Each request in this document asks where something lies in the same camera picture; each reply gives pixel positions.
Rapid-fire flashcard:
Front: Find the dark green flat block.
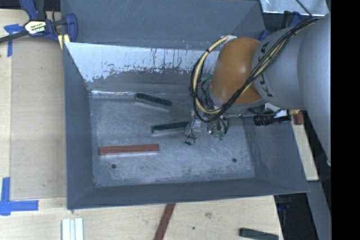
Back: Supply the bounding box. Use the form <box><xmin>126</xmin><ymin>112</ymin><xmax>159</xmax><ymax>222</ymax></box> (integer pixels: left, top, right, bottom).
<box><xmin>134</xmin><ymin>92</ymin><xmax>173</xmax><ymax>108</ymax></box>
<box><xmin>151</xmin><ymin>121</ymin><xmax>190</xmax><ymax>134</ymax></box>
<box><xmin>238</xmin><ymin>228</ymin><xmax>280</xmax><ymax>240</ymax></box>

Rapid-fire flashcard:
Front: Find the grey metal bin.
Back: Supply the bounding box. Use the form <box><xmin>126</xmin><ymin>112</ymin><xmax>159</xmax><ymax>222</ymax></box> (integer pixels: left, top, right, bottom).
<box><xmin>58</xmin><ymin>0</ymin><xmax>311</xmax><ymax>210</ymax></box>

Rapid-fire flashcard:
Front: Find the red-brown flat block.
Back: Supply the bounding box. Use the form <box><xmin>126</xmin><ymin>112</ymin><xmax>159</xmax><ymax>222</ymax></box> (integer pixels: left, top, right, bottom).
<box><xmin>292</xmin><ymin>110</ymin><xmax>306</xmax><ymax>125</ymax></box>
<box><xmin>98</xmin><ymin>143</ymin><xmax>160</xmax><ymax>156</ymax></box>
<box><xmin>153</xmin><ymin>203</ymin><xmax>177</xmax><ymax>240</ymax></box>

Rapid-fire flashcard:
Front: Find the black cylinder on white bracket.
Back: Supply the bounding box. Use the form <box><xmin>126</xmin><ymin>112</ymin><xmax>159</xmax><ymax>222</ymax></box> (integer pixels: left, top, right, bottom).
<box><xmin>253</xmin><ymin>103</ymin><xmax>293</xmax><ymax>127</ymax></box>

